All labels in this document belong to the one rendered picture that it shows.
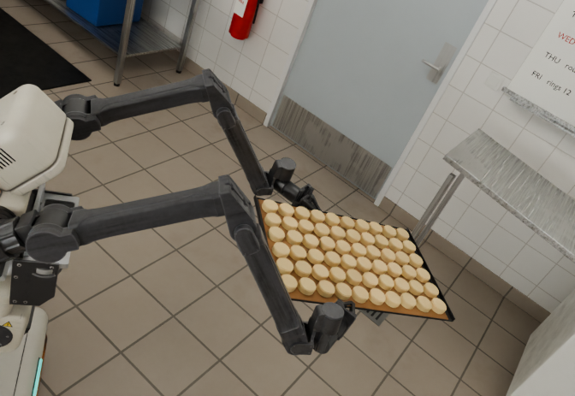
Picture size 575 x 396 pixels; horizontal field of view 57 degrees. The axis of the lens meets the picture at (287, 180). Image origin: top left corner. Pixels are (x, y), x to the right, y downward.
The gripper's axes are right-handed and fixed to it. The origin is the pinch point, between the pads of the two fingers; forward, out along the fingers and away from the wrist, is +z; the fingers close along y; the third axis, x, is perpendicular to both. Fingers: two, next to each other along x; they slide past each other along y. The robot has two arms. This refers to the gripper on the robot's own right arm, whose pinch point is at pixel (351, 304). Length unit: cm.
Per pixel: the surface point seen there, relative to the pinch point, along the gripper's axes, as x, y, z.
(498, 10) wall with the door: 36, 57, 205
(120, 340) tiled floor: 69, -101, 6
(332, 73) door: 110, -31, 216
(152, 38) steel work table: 248, -80, 194
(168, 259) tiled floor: 89, -100, 56
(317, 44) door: 129, -19, 217
